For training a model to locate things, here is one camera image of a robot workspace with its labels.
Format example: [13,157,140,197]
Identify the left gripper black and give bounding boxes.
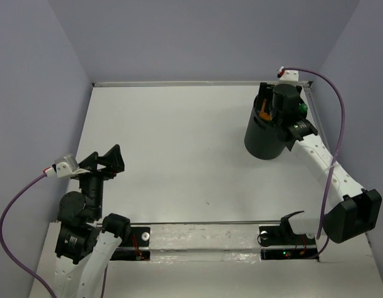
[75,142,125,217]

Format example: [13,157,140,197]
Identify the orange plastic bottle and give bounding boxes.
[258,99,271,122]

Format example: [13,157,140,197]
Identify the green plastic bottle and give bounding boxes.
[299,103,308,113]

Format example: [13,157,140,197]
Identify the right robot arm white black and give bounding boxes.
[244,82,382,243]

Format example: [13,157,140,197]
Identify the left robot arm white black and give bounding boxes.
[53,144,131,297]

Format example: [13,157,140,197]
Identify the black plastic bin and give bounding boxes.
[244,100,317,160]

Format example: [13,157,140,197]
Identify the white foam front board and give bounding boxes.
[148,223,261,263]

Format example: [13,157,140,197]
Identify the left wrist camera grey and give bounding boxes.
[43,155,89,178]

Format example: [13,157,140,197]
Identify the aluminium table edge rail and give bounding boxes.
[91,80,313,88]

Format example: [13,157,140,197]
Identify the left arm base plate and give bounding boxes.
[110,225,151,261]

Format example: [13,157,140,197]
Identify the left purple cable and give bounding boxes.
[0,170,110,298]

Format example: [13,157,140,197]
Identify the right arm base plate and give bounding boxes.
[256,225,318,261]

